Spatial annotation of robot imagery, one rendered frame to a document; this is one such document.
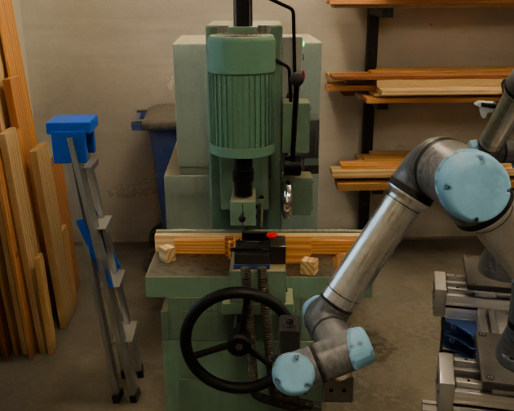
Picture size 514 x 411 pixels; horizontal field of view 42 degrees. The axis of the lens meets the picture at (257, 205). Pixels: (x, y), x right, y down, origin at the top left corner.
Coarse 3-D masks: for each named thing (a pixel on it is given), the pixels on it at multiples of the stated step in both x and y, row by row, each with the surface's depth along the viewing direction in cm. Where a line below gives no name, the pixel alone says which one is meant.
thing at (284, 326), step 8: (280, 320) 143; (288, 320) 142; (296, 320) 143; (280, 328) 142; (288, 328) 141; (296, 328) 142; (280, 336) 140; (288, 336) 140; (296, 336) 140; (280, 344) 139; (288, 344) 139; (296, 344) 139; (280, 352) 138
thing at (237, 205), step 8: (232, 192) 188; (256, 192) 192; (232, 200) 181; (240, 200) 181; (248, 200) 181; (232, 208) 180; (240, 208) 180; (248, 208) 180; (256, 208) 182; (232, 216) 181; (248, 216) 181; (256, 216) 182; (232, 224) 182; (240, 224) 182; (248, 224) 182
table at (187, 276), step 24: (168, 264) 182; (192, 264) 182; (216, 264) 182; (288, 264) 181; (168, 288) 175; (192, 288) 175; (216, 288) 175; (288, 288) 174; (312, 288) 175; (240, 312) 167
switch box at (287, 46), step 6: (282, 36) 199; (288, 36) 198; (300, 36) 198; (282, 42) 197; (288, 42) 197; (300, 42) 197; (282, 48) 198; (288, 48) 198; (300, 48) 197; (282, 54) 198; (288, 54) 198; (300, 54) 198; (282, 60) 199; (288, 60) 199; (300, 60) 199; (282, 66) 199; (300, 66) 199; (282, 72) 200; (300, 72) 200; (282, 78) 200; (282, 84) 201; (282, 90) 202; (288, 90) 202; (300, 90) 202
